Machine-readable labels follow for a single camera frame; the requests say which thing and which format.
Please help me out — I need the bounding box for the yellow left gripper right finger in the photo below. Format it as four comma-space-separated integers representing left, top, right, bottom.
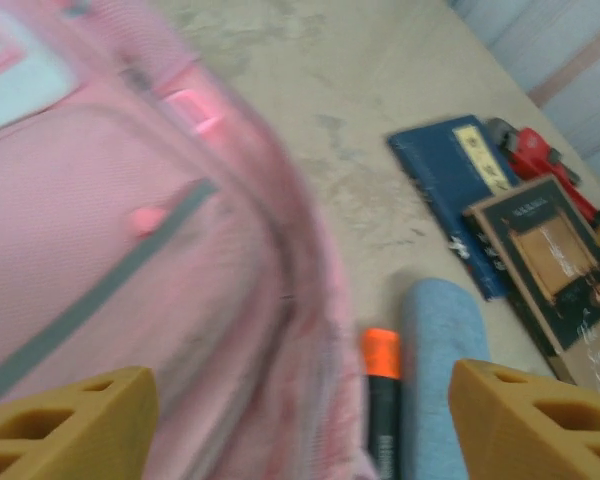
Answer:
449, 358, 600, 480

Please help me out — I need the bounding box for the red pipe wrench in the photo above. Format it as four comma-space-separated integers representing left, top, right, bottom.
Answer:
484, 117, 600, 226

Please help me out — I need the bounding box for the blue hardcover book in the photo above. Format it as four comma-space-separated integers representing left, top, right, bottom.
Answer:
387, 114, 524, 302

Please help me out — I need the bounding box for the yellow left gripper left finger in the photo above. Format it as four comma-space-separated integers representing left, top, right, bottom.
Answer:
0, 366, 160, 480

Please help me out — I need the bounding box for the dark green and beige book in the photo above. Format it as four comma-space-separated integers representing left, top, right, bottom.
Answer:
462, 174, 600, 396

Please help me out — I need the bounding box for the pink school backpack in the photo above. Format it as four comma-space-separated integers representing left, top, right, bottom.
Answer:
0, 0, 381, 480

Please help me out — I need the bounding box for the black highlighter with orange cap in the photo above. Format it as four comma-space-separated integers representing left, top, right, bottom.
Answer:
362, 327, 402, 480

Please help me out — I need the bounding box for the light blue fabric pencil case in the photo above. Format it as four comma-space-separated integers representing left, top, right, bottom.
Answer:
398, 277, 492, 480

